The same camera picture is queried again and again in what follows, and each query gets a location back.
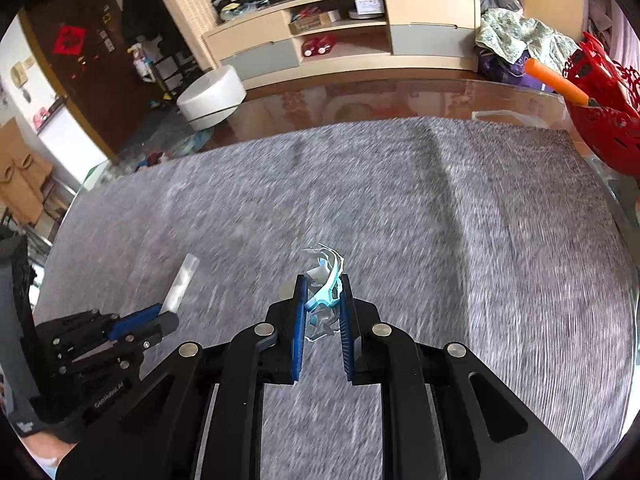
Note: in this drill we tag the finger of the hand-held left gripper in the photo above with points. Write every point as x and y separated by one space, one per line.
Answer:
135 319
160 329

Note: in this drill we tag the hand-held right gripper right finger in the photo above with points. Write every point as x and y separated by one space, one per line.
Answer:
345 330

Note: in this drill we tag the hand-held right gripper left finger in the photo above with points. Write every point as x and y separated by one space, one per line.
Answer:
299 320

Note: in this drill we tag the teal plastic packaging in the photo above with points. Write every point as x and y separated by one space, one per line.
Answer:
325 295

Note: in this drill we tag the clear plastic tube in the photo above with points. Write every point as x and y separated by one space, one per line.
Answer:
181 282

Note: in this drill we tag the person's left hand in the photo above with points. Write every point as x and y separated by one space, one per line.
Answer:
47 447

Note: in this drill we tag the grey woven table cloth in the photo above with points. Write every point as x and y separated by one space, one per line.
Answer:
450 285

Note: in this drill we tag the brown cardboard sheets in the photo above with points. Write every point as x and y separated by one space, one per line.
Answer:
20 175

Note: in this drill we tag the brown wooden door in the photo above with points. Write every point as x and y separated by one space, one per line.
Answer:
85 95

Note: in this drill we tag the white round stool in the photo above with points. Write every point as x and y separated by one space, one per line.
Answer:
210 95

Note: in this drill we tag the white spray bottle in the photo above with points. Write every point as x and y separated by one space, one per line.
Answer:
141 62

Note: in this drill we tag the red diamond door decoration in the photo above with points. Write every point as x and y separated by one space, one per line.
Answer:
69 41

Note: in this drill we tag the beige television cabinet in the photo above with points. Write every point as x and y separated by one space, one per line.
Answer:
430 30

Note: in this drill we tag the cream ribbed panel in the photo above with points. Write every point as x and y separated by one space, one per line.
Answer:
177 5

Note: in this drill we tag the white box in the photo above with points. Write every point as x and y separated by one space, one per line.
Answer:
367 8

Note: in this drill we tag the orange stick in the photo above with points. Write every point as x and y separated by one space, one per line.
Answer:
555 80

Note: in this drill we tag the red openwork basket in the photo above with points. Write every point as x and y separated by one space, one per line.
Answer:
610 120

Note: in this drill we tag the floral cloth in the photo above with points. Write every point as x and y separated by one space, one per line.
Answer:
520 35

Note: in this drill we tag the beige wall intercom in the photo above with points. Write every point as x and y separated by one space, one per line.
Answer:
22 72

